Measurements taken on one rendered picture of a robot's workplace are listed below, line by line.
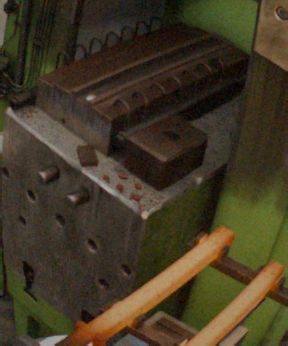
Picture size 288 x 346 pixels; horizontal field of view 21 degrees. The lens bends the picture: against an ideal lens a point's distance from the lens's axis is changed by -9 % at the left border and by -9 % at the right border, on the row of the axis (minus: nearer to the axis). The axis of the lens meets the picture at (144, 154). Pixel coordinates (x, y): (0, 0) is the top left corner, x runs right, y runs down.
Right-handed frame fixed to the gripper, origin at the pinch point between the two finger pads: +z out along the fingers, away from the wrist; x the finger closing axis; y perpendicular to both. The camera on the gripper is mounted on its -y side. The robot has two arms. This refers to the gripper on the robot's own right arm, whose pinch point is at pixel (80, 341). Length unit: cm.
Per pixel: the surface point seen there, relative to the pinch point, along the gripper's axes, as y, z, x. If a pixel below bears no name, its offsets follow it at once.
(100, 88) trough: -1, 48, -37
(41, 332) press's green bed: 75, 42, -44
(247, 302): -0.8, 23.1, 12.6
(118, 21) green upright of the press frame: -2, 71, -53
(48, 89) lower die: 0, 43, -46
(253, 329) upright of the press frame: 39, 54, 7
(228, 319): -0.8, 18.1, 12.5
